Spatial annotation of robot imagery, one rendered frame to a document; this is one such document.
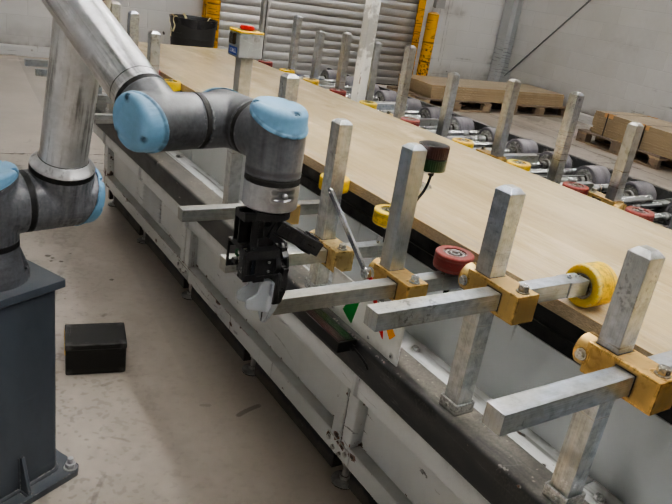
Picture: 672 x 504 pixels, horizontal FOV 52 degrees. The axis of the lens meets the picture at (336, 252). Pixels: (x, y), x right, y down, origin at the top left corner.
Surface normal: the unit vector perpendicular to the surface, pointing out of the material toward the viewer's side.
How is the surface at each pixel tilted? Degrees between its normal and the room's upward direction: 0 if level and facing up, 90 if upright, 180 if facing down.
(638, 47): 90
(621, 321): 90
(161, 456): 0
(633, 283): 90
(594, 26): 90
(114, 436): 0
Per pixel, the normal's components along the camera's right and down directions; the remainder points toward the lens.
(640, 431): -0.84, 0.08
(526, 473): 0.15, -0.92
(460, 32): 0.46, 0.40
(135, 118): -0.66, 0.22
